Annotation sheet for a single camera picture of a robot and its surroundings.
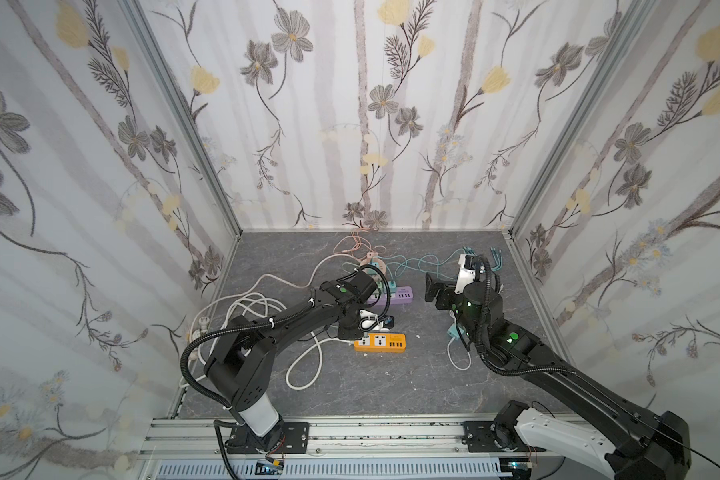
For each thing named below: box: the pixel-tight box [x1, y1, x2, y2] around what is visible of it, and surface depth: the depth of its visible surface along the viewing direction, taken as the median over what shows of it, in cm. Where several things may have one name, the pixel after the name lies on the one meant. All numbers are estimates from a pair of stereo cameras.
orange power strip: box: [354, 333, 407, 353], surface depth 90 cm
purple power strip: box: [368, 286, 413, 305], surface depth 100 cm
